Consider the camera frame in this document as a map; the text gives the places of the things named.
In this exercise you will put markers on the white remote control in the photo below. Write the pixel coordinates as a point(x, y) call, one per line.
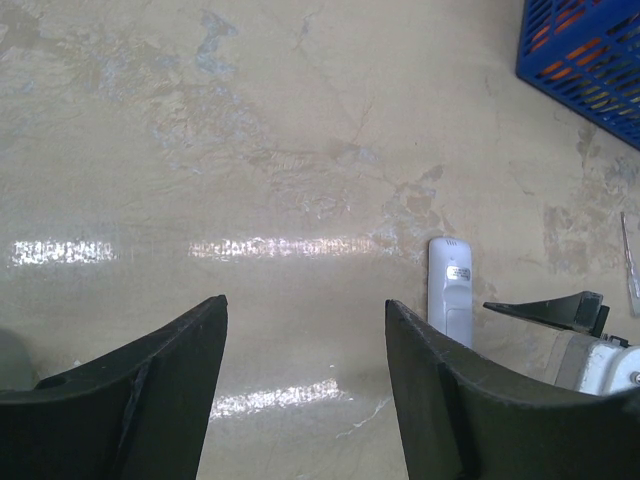
point(450, 289)

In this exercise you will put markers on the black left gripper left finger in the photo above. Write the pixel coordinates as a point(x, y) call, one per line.
point(138, 412)

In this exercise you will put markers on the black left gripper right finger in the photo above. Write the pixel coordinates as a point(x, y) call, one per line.
point(463, 416)

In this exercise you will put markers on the clear handled screwdriver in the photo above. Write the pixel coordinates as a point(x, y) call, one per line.
point(632, 271)

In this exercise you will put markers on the blue plastic basket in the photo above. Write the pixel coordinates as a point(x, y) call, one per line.
point(585, 55)

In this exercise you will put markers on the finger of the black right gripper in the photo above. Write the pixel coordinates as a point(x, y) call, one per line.
point(582, 312)

